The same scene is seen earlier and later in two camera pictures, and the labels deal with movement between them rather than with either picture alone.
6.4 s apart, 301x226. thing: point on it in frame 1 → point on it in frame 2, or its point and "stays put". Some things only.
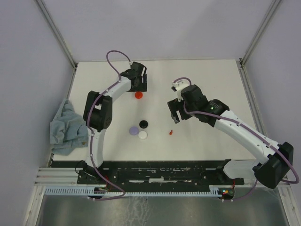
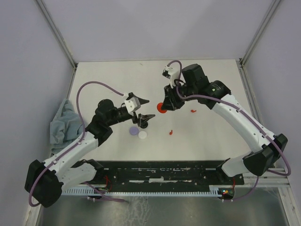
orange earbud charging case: [138, 95] → [159, 108]
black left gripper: [143, 86] → [142, 118]
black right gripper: [174, 105] → [170, 102]
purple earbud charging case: [134, 130] stays put
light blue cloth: [68, 130] stays put
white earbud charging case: [142, 134] stays put
